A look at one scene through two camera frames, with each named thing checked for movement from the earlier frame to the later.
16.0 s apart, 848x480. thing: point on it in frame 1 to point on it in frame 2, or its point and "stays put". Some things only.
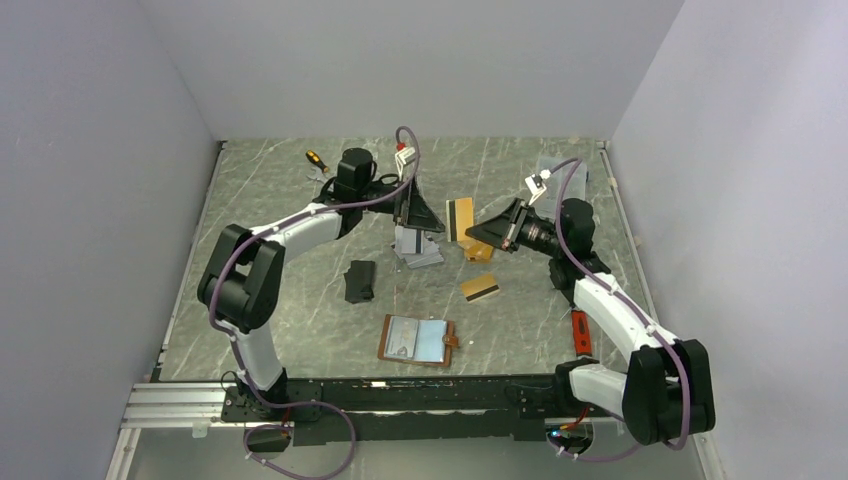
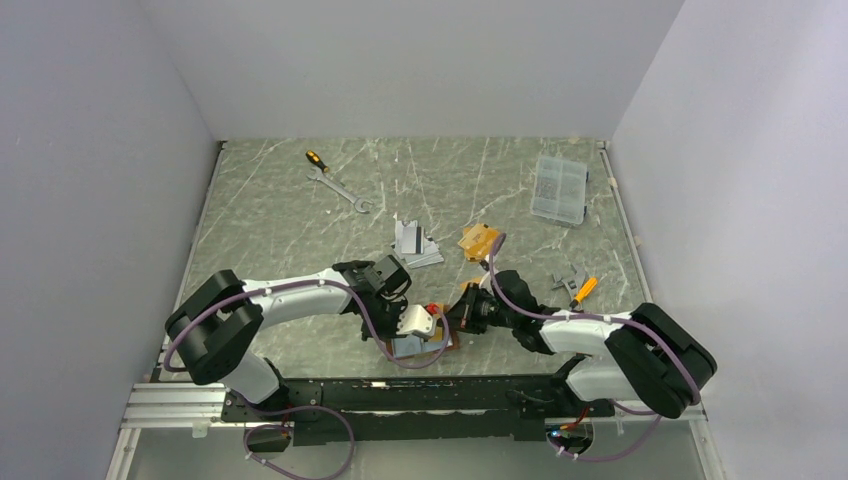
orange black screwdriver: (315, 159) stays put
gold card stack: (476, 252) stays put
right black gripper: (499, 231) to (464, 310)
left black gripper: (412, 210) to (384, 335)
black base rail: (389, 410) stays put
